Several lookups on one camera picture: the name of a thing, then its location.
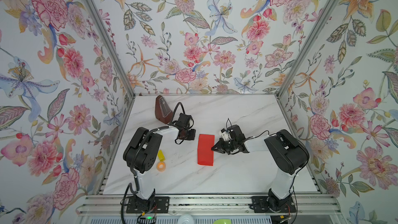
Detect white round object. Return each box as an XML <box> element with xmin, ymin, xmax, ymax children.
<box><xmin>177</xmin><ymin>214</ymin><xmax>195</xmax><ymax>224</ymax></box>

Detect red square paper sheet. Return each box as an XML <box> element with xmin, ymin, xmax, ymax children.
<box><xmin>198</xmin><ymin>134</ymin><xmax>215</xmax><ymax>167</ymax></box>

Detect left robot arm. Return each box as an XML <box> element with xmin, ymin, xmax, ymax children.
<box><xmin>123</xmin><ymin>113</ymin><xmax>196</xmax><ymax>200</ymax></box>

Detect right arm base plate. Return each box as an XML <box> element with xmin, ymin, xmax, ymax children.
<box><xmin>249</xmin><ymin>196</ymin><xmax>296</xmax><ymax>214</ymax></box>

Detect aluminium front rail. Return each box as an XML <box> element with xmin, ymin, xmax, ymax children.
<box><xmin>77</xmin><ymin>194</ymin><xmax>341</xmax><ymax>216</ymax></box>

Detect brown wooden metronome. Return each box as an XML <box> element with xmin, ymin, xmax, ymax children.
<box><xmin>154</xmin><ymin>95</ymin><xmax>173</xmax><ymax>124</ymax></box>

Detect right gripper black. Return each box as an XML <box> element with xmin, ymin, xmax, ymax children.
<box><xmin>211</xmin><ymin>138</ymin><xmax>237</xmax><ymax>155</ymax></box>

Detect black corrugated cable left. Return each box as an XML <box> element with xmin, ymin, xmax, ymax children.
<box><xmin>120</xmin><ymin>102</ymin><xmax>186</xmax><ymax>224</ymax></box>

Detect yellow block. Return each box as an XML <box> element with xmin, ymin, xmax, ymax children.
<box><xmin>158</xmin><ymin>150</ymin><xmax>165</xmax><ymax>162</ymax></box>

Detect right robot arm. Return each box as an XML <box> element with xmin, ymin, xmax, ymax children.
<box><xmin>211</xmin><ymin>125</ymin><xmax>310</xmax><ymax>201</ymax></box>

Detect green object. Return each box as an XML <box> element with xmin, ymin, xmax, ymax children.
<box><xmin>213</xmin><ymin>219</ymin><xmax>232</xmax><ymax>224</ymax></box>

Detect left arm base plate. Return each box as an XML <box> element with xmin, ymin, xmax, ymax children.
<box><xmin>125</xmin><ymin>196</ymin><xmax>170</xmax><ymax>214</ymax></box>

